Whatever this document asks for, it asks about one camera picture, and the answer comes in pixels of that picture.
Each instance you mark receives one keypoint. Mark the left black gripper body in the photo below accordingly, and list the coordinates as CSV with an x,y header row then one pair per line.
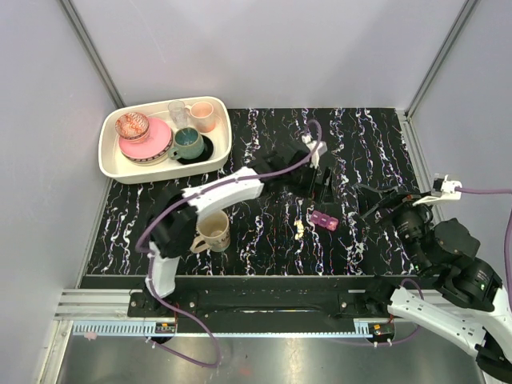
x,y
302,182

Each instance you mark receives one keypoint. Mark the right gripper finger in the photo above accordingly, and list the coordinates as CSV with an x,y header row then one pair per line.
x,y
375,207
376,188

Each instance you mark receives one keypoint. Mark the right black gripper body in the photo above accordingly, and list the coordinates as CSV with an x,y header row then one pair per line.
x,y
408,220

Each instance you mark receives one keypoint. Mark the pink weekly pill organizer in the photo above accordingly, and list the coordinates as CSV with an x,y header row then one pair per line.
x,y
324,220

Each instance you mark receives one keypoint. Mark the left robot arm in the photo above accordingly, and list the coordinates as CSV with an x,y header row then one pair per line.
x,y
175,215

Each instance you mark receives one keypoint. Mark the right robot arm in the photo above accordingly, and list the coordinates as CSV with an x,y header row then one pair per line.
x,y
448,252

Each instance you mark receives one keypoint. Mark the spilled yellow pills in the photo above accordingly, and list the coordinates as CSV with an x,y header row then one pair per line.
x,y
299,229

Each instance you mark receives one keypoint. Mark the cream ceramic mug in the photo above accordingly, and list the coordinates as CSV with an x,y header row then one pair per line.
x,y
213,233

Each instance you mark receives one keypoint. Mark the black saucer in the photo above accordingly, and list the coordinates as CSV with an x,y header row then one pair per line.
x,y
208,151

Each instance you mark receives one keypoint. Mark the teal ceramic mug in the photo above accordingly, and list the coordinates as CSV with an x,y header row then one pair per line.
x,y
188,144

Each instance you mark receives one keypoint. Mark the pink ceramic mug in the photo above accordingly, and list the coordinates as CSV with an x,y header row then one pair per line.
x,y
202,116

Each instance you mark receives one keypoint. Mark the clear drinking glass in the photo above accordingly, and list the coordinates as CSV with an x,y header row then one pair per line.
x,y
179,114

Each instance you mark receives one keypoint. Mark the patterned plate under pink plate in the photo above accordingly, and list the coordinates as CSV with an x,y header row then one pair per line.
x,y
148,152

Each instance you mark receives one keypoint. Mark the white plastic dish tub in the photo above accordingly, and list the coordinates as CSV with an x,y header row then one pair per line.
x,y
115,165

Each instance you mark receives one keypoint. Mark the red patterned bowl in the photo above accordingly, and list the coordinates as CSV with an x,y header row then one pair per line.
x,y
132,126

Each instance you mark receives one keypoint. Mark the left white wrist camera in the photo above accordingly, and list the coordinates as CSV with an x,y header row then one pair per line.
x,y
317,149

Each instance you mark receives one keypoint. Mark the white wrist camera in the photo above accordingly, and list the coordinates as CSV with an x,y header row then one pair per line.
x,y
317,149
444,189

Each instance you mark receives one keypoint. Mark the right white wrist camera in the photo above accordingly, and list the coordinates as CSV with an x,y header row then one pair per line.
x,y
444,189

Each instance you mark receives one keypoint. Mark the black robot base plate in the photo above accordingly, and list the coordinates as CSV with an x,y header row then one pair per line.
x,y
269,305

